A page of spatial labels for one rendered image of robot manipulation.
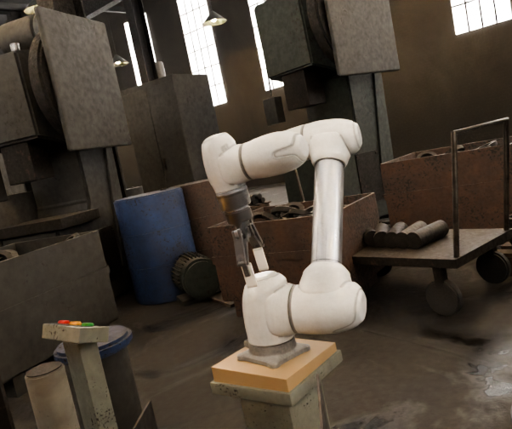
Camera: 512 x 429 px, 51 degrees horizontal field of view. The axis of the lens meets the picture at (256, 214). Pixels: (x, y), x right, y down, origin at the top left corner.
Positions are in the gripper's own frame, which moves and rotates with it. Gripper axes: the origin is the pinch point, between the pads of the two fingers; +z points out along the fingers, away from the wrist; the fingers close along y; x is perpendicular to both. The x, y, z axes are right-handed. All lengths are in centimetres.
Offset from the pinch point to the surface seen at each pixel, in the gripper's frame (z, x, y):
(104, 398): 33, 68, 3
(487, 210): 75, -91, 279
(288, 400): 37.5, 0.4, -5.6
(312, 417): 54, 0, 10
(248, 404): 44.9, 18.9, 7.3
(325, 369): 39.7, -7.7, 12.9
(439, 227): 51, -54, 180
